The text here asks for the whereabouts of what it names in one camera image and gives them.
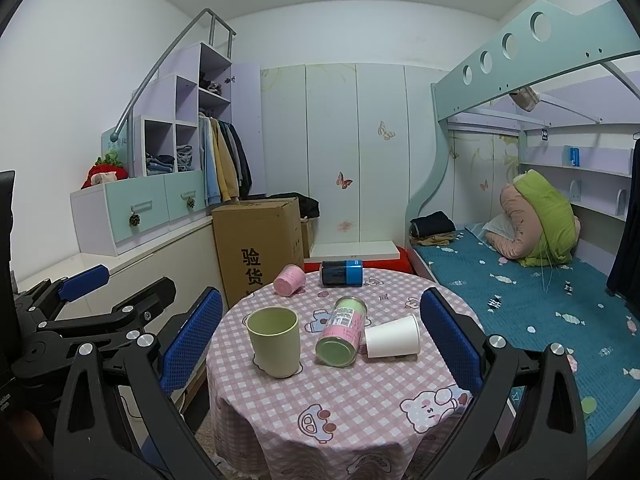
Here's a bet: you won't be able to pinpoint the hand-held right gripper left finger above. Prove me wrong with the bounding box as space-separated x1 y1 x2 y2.
52 287 224 480

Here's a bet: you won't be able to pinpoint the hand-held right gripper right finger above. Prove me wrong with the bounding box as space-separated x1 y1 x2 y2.
420 287 589 480

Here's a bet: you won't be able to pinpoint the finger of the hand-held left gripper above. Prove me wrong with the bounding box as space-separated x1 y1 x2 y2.
15 264 111 332
39 276 177 351

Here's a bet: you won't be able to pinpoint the white paper cup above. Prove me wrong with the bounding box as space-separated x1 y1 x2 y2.
364 314 421 359

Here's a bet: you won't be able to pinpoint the light green cup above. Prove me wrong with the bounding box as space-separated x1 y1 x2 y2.
245 306 301 379

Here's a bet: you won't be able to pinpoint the pink cup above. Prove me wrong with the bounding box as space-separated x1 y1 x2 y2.
273 264 306 296

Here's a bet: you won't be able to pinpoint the white low cabinet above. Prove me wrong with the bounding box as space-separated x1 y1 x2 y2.
15 217 221 321

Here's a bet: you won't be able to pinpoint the blue patterned bed sheet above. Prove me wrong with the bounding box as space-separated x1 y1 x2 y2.
412 227 640 446

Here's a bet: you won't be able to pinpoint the purple stair storage cabinet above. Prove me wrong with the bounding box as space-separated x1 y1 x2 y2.
70 42 263 256

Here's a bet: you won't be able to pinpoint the strawberry plush toy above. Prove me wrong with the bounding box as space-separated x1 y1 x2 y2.
81 155 130 190

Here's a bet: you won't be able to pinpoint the pink and green can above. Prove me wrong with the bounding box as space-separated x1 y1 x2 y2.
315 296 368 368

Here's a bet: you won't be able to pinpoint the large cardboard box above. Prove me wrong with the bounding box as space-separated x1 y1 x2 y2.
211 197 306 311

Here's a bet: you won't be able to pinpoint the pink checkered tablecloth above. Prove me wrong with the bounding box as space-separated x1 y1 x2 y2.
206 265 501 480

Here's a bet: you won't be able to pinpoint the folded dark clothes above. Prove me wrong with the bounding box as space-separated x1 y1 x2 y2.
410 211 457 247

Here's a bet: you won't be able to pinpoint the white pillow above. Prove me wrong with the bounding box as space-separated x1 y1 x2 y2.
482 215 518 246

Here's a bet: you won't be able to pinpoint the blue and black can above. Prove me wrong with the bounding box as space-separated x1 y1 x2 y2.
320 260 364 288

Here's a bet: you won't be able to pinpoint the white board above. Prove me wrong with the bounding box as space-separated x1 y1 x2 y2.
310 241 399 261

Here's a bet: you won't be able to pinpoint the folded blue clothes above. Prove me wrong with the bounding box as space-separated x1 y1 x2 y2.
146 154 176 176

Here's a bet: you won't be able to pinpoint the light blue hanging shirt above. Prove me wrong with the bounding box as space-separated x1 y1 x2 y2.
199 116 221 206

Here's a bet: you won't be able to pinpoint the pink quilt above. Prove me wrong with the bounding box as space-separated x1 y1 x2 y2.
500 183 582 260

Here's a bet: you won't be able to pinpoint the small cardboard box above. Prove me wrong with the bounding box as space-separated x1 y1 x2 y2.
300 217 316 259

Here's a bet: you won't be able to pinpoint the yellow hanging jacket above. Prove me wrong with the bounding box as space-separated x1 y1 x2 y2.
210 117 241 202

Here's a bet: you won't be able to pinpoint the green quilt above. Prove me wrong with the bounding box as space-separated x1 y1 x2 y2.
515 170 576 267

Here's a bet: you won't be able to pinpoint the dark hanging jacket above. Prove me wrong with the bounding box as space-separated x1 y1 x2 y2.
222 120 253 197

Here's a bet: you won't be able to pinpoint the black bag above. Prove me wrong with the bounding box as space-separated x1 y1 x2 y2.
265 192 320 221

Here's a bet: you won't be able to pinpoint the dark hanging cloth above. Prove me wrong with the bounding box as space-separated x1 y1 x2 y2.
606 135 640 298

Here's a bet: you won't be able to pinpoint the grey metal handrail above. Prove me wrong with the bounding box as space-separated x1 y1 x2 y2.
110 8 237 143

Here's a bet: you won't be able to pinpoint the white wardrobe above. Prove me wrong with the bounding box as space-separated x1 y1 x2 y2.
260 62 451 261

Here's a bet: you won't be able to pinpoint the hanging grey bag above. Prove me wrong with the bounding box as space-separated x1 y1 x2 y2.
510 86 540 112

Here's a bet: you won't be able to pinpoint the white wall shelf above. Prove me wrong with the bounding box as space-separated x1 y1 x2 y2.
517 147 633 221

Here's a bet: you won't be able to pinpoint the teal bunk bed frame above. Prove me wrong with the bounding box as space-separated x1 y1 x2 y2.
405 0 640 461

